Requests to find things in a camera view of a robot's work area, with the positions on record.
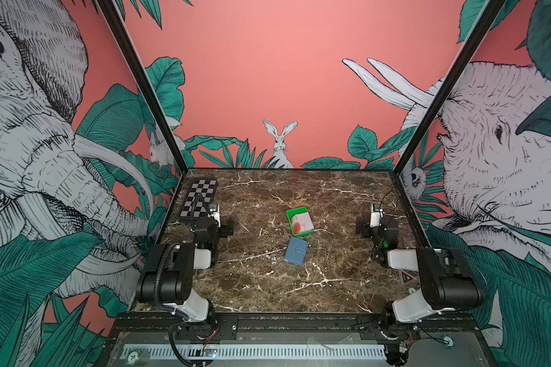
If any black frame post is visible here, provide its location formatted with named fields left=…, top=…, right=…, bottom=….
left=393, top=0, right=506, bottom=176
left=97, top=0, right=188, bottom=174

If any stack of cards in tray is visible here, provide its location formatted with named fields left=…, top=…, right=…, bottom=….
left=291, top=212, right=314, bottom=235

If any green card tray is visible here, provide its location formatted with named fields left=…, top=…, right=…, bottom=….
left=286, top=207, right=315, bottom=237

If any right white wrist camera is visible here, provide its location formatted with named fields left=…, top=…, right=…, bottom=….
left=370, top=203, right=384, bottom=228

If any left black frame post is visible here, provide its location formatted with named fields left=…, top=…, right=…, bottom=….
left=97, top=0, right=188, bottom=174

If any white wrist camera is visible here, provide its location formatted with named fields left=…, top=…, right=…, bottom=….
left=209, top=203, right=221, bottom=227
left=370, top=203, right=384, bottom=228

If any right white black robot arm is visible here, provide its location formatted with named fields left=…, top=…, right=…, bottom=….
left=356, top=213, right=484, bottom=330

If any black front mounting rail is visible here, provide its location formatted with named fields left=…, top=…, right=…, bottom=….
left=109, top=312, right=479, bottom=340

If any black white checkerboard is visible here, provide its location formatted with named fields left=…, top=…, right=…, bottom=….
left=178, top=178, right=218, bottom=223

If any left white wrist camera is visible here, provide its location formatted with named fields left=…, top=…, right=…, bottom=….
left=209, top=203, right=221, bottom=227

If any right black frame post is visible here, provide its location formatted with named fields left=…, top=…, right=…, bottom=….
left=393, top=0, right=506, bottom=176

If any blue card holder wallet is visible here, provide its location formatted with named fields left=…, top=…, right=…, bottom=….
left=284, top=238, right=309, bottom=266

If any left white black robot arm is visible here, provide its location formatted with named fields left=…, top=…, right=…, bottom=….
left=136, top=217, right=234, bottom=328

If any white slotted cable duct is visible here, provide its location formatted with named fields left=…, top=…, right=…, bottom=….
left=120, top=344, right=387, bottom=363

